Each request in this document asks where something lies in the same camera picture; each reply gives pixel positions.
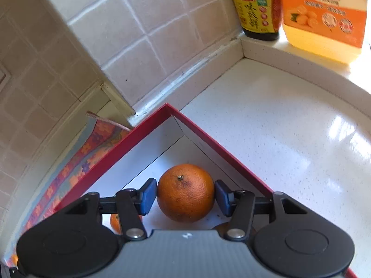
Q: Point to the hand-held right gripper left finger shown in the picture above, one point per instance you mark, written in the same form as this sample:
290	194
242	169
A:
149	196

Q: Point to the large orange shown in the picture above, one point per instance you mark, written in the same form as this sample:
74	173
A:
185	194

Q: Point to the orange dish soap bottle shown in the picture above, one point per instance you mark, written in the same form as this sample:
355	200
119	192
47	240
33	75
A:
318	20

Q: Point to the dark soy sauce bottle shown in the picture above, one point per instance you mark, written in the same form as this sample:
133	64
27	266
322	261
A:
255	11

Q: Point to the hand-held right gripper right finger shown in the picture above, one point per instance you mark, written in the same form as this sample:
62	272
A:
221	197

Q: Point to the red cardboard box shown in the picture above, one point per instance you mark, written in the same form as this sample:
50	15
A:
179	150

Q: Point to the floral patterned mat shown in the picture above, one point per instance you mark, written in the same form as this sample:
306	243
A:
72	165

